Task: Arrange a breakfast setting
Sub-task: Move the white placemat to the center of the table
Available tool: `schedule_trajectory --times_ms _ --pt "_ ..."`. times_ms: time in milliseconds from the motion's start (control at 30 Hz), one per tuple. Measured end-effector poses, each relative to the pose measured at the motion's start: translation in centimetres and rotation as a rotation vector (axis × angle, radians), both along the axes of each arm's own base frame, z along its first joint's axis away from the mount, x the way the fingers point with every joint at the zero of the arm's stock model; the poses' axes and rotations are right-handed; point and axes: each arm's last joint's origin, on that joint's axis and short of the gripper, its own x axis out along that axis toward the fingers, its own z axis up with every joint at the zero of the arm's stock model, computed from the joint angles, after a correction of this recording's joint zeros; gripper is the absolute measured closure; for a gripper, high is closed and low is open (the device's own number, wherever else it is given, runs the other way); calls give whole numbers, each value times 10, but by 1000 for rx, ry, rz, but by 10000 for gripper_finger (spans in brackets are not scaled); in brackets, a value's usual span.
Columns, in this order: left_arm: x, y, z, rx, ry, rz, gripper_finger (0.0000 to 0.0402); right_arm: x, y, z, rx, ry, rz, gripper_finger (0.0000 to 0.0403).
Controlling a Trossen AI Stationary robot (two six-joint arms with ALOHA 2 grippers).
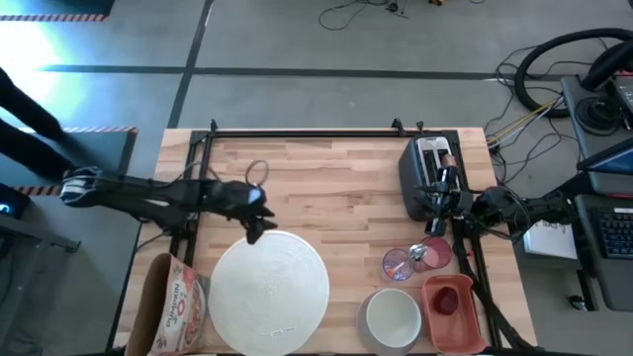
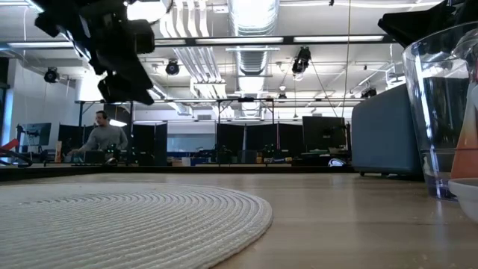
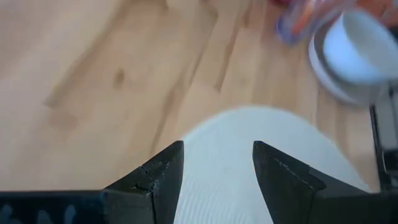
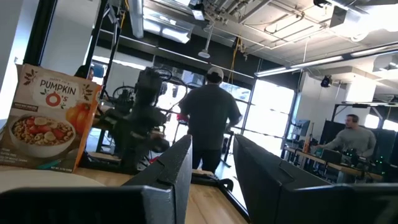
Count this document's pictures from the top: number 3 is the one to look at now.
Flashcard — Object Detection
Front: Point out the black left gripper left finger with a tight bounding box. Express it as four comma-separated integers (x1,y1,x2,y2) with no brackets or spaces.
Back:
101,140,185,224

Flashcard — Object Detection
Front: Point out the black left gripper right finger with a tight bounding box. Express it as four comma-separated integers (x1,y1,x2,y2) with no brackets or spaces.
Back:
252,140,374,224

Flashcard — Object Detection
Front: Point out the white shallow plate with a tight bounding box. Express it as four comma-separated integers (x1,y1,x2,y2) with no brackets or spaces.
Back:
307,24,389,106

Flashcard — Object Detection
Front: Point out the white ceramic bowl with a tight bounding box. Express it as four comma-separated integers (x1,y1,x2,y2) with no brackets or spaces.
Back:
322,9,398,85

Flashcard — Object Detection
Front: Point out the orange-handled metal spoon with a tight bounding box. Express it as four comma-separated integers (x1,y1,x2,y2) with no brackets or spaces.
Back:
297,0,318,34

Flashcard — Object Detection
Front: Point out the white round woven placemat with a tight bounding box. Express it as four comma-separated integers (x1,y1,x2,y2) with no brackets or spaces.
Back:
172,105,373,224

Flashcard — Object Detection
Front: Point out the black camera stand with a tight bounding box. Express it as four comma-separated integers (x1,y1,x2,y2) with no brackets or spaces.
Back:
369,82,398,192

